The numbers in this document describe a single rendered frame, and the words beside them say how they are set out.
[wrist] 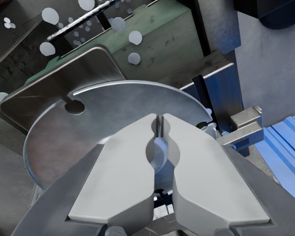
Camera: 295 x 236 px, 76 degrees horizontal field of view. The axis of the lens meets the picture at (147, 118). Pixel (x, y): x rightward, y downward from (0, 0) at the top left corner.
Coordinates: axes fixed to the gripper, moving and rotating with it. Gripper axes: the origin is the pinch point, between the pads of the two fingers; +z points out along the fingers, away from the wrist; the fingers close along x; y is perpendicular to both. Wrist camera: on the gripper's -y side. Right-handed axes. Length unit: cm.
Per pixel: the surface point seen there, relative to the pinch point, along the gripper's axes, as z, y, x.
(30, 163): 9.0, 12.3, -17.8
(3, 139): 21.7, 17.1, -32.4
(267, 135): 116, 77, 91
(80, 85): 8.6, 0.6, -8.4
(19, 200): 97, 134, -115
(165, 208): 10.4, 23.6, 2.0
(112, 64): 8.8, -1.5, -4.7
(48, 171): 9.8, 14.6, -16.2
